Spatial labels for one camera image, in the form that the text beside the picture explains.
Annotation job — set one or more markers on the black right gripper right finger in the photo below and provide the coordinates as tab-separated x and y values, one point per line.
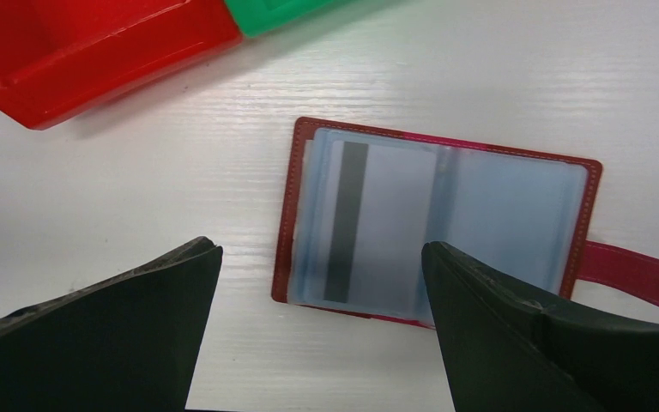
510	346

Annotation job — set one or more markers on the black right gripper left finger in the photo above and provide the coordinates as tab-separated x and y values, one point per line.
128	343

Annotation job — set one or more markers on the red leather card holder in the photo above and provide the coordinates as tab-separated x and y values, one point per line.
437	216

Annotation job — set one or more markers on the red plastic bin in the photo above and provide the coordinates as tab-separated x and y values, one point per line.
58	58

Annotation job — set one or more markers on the green plastic bin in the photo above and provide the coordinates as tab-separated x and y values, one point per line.
257	18

